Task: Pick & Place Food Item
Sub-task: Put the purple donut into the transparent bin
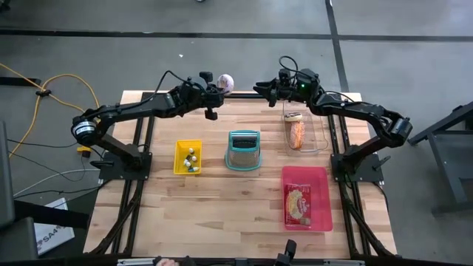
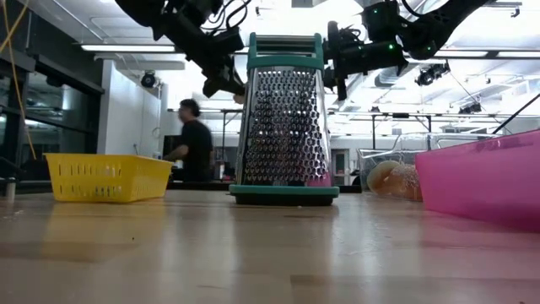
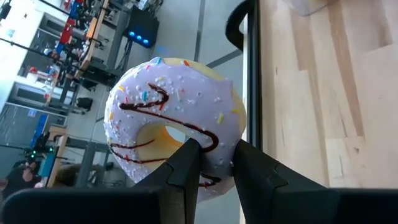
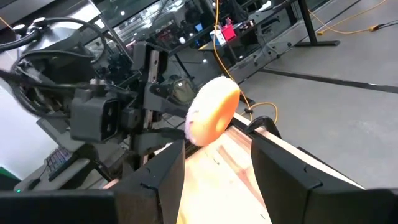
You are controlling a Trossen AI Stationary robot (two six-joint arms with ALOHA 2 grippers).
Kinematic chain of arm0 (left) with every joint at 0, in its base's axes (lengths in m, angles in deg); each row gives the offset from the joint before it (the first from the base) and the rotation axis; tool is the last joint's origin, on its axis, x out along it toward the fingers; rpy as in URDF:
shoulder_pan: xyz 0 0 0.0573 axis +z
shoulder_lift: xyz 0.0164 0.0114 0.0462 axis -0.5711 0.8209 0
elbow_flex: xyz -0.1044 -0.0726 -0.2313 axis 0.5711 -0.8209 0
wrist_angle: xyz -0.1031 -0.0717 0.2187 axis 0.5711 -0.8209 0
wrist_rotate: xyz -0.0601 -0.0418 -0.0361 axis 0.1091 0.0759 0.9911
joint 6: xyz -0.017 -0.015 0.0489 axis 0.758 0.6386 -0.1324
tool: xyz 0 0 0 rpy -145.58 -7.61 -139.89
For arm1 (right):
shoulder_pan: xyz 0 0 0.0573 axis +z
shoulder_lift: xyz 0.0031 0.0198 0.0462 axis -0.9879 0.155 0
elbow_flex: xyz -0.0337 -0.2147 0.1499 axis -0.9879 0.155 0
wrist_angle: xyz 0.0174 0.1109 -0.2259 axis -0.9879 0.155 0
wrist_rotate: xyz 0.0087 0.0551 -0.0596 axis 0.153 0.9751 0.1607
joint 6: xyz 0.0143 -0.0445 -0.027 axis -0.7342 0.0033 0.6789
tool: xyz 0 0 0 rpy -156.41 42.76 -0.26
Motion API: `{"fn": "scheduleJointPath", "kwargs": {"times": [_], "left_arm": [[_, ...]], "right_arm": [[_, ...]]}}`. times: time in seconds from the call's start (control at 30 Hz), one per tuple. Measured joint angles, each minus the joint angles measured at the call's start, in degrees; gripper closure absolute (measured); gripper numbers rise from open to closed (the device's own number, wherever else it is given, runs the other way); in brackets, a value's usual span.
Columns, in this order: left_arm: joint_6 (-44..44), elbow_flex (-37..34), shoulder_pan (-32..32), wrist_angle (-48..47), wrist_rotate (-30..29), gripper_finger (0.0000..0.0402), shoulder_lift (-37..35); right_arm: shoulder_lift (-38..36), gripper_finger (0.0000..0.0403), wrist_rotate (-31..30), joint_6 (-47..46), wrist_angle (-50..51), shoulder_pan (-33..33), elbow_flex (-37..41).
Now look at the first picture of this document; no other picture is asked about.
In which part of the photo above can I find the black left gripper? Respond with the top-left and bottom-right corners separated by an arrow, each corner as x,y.
176,70 -> 228,121

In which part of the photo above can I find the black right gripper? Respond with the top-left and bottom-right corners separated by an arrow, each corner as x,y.
252,67 -> 322,109

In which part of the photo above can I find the pale purple frosted donut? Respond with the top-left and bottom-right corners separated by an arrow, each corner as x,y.
215,72 -> 236,96

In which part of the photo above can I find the chocolate frosted donut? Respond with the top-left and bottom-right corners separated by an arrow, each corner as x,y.
283,111 -> 304,123

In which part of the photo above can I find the sugared long bread roll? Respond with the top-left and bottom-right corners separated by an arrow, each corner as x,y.
288,120 -> 307,151

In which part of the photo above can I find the teal handled metal box grater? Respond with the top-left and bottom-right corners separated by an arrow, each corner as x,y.
224,129 -> 264,172

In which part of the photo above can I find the clear plastic container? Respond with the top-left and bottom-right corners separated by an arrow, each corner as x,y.
282,98 -> 330,157

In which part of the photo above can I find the yellow plastic basket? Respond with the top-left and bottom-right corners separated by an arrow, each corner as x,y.
172,138 -> 204,176

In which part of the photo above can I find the pink plastic tray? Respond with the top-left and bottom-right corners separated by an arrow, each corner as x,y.
281,165 -> 334,233

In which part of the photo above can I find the black handheld device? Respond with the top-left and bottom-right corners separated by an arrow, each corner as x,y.
274,238 -> 299,266

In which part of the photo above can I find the black side table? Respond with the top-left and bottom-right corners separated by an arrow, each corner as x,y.
406,100 -> 473,217

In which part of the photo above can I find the white cardboard box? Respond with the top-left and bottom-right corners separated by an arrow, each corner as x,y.
33,196 -> 76,257

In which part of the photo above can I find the grey cabinet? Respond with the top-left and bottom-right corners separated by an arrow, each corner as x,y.
0,117 -> 40,265

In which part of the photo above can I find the black metal table frame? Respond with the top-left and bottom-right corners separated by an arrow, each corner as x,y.
87,82 -> 398,260

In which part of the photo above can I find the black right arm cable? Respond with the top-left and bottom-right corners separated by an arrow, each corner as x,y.
277,55 -> 310,81

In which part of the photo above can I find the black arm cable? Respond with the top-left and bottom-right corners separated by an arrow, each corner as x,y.
277,55 -> 310,81
154,69 -> 194,95

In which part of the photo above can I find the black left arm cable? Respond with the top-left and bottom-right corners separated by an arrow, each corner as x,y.
154,69 -> 194,95

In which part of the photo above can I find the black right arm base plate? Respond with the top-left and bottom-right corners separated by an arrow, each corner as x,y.
330,152 -> 386,186

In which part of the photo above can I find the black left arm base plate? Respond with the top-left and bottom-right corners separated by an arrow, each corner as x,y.
98,150 -> 154,183

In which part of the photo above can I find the yellow cable plug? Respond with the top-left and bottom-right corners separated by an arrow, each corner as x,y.
75,143 -> 94,159

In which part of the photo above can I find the yellow cable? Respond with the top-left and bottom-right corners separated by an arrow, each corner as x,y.
0,61 -> 112,158

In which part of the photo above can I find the white cable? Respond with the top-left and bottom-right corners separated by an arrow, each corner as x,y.
12,167 -> 102,198

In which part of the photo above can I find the silver metal bracket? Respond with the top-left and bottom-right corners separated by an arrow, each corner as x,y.
321,259 -> 367,266
116,257 -> 161,266

